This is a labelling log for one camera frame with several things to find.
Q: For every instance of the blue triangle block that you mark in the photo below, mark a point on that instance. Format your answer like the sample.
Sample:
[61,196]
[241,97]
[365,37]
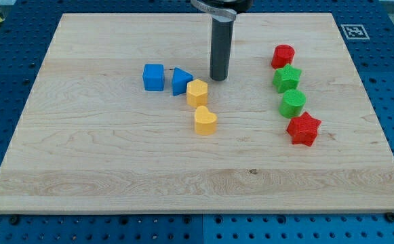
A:
[180,80]

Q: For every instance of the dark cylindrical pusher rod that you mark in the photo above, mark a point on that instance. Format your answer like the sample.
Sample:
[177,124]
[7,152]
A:
[221,40]

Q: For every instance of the yellow heart block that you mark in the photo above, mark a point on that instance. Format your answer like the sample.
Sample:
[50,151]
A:
[205,122]

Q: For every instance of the green cylinder block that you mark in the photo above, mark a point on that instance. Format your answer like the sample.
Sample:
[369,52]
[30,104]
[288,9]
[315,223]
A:
[292,103]

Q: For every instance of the blue cube block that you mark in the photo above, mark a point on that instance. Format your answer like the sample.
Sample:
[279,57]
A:
[153,77]

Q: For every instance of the red cylinder block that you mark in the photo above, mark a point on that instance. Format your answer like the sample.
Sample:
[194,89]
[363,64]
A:
[283,54]

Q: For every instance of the red star block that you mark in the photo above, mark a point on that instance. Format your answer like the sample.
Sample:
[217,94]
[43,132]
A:
[303,129]

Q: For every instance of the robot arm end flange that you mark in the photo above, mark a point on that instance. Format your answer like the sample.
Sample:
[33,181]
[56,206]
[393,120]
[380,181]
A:
[223,10]

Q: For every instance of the wooden board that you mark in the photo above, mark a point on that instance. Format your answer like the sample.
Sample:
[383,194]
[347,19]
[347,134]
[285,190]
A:
[92,140]

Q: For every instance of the yellow pentagon block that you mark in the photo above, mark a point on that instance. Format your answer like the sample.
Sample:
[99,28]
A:
[197,93]

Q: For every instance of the green star block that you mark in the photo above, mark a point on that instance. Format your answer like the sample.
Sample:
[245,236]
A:
[285,78]

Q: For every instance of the white fiducial marker tag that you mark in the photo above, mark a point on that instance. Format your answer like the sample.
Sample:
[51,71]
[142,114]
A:
[355,32]

